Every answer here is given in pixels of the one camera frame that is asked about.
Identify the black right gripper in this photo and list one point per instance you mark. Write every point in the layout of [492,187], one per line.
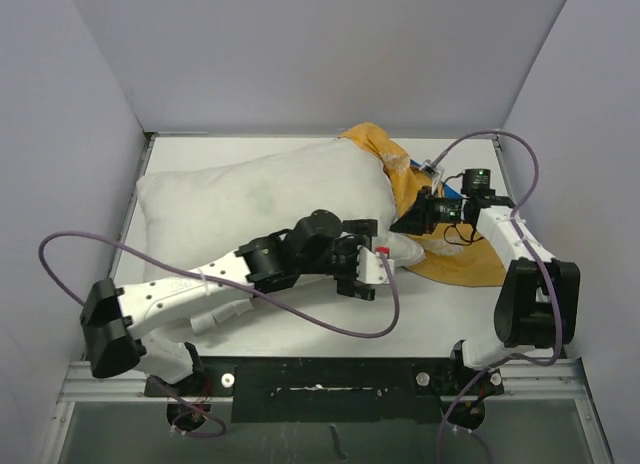
[419,219]

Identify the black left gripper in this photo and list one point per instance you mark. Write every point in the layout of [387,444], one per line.
[362,233]

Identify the blue yellow Mickey pillowcase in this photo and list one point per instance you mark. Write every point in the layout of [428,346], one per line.
[451,256]

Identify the white pillow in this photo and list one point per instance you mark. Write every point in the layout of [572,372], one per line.
[193,217]

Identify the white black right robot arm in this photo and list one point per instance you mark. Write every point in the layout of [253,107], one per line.
[536,310]

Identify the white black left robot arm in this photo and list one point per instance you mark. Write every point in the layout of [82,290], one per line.
[120,324]

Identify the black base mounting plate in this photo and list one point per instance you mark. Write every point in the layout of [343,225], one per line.
[341,390]

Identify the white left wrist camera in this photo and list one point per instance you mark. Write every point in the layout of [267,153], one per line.
[374,267]

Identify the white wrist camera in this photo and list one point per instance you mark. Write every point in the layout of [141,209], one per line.
[374,267]
[435,173]

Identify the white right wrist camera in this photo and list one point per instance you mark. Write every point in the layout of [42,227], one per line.
[435,173]

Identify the aluminium frame rail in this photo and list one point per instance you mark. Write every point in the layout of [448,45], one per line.
[545,415]

